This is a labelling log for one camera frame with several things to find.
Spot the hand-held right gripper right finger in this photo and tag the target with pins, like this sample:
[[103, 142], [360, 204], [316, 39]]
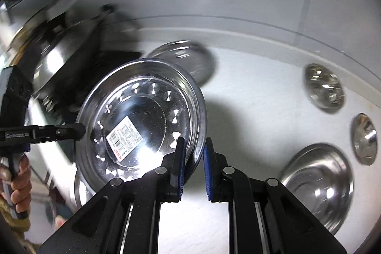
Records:
[[208, 172]]

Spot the black gas stove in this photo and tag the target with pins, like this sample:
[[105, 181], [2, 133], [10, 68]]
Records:
[[77, 87]]

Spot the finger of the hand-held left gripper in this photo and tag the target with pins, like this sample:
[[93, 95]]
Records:
[[65, 132]]

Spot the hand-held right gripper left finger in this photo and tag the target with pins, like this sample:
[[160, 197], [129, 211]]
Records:
[[181, 166]]

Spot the steel wok lid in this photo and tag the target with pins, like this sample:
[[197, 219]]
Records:
[[56, 54]]

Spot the large steel bowl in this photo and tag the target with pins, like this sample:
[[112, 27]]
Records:
[[318, 185]]

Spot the small steel bowl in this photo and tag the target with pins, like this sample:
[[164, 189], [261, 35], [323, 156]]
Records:
[[364, 139], [324, 89]]

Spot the steel plate with label sticker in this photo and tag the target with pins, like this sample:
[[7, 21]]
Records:
[[140, 117]]

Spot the person's left hand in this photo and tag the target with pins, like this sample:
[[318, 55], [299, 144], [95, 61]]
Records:
[[22, 182]]

